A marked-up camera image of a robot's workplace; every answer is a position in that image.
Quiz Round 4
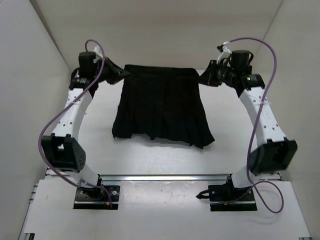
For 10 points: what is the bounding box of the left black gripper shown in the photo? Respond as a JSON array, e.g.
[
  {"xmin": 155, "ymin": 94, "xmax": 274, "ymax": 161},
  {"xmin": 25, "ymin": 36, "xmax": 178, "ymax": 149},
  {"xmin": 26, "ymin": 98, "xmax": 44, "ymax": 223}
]
[{"xmin": 94, "ymin": 54, "xmax": 131, "ymax": 83}]

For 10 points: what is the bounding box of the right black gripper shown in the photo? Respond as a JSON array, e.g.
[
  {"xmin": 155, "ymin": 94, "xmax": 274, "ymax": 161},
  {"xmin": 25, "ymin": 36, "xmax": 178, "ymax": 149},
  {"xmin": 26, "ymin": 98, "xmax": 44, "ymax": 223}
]
[{"xmin": 196, "ymin": 60, "xmax": 237, "ymax": 88}]

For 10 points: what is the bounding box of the black pleated skirt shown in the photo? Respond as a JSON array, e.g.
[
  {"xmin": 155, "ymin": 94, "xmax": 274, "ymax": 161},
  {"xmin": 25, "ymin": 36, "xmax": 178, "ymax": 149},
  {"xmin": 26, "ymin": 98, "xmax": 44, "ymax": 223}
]
[{"xmin": 111, "ymin": 64, "xmax": 215, "ymax": 149}]

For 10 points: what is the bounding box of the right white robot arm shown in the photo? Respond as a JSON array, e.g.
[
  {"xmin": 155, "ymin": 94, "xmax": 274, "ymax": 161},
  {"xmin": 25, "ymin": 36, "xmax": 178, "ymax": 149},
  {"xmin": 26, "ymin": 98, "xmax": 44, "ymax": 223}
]
[{"xmin": 200, "ymin": 60, "xmax": 298, "ymax": 200}]

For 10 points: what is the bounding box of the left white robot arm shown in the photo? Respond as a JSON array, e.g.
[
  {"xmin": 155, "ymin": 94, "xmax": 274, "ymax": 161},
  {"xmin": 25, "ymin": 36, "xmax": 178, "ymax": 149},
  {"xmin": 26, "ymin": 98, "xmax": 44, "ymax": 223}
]
[{"xmin": 40, "ymin": 51, "xmax": 129, "ymax": 199}]

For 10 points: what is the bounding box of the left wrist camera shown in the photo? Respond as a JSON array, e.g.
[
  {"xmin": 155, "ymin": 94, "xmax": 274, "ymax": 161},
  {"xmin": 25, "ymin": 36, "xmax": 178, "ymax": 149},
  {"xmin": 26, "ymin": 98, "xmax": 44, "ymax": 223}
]
[{"xmin": 78, "ymin": 51, "xmax": 101, "ymax": 78}]

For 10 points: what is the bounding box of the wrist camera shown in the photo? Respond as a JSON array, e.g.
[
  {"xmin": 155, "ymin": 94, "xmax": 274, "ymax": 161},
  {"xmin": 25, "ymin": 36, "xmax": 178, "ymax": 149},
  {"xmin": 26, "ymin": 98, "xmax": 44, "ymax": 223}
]
[
  {"xmin": 78, "ymin": 51, "xmax": 101, "ymax": 78},
  {"xmin": 230, "ymin": 50, "xmax": 254, "ymax": 73}
]

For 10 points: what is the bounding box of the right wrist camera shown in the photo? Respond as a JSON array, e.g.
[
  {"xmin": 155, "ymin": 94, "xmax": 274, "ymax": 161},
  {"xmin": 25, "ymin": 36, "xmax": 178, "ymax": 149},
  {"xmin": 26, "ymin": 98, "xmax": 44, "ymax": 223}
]
[{"xmin": 230, "ymin": 50, "xmax": 254, "ymax": 73}]

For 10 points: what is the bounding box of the aluminium front rail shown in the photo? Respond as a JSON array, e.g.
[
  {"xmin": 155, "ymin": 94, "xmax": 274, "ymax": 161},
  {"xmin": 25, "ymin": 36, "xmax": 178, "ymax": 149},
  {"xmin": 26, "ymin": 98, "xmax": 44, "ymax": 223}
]
[{"xmin": 101, "ymin": 174, "xmax": 228, "ymax": 182}]

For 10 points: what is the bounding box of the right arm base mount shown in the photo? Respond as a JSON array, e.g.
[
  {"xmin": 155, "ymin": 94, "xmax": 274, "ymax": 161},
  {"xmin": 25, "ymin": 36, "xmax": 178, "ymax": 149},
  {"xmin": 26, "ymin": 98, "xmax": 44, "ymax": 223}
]
[{"xmin": 196, "ymin": 183, "xmax": 258, "ymax": 212}]

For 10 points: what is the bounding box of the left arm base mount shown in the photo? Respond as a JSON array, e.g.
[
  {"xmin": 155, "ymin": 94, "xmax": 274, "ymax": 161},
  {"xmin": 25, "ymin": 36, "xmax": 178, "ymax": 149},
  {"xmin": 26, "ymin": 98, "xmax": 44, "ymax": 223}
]
[{"xmin": 73, "ymin": 184, "xmax": 121, "ymax": 210}]

